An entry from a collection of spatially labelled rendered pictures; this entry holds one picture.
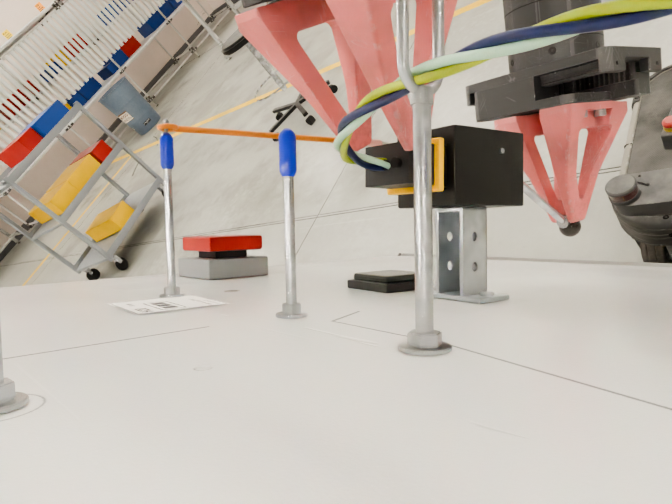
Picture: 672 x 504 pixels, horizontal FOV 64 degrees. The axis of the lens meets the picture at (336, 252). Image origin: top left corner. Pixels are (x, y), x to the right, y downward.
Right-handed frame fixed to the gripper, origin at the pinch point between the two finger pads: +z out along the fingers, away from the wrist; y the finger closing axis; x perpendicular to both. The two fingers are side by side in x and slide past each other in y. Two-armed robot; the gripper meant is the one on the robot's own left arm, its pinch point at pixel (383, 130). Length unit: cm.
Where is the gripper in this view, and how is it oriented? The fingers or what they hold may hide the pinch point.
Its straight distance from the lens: 25.4
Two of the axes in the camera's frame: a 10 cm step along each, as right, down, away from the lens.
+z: 2.8, 8.7, 4.0
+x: 6.8, -4.7, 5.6
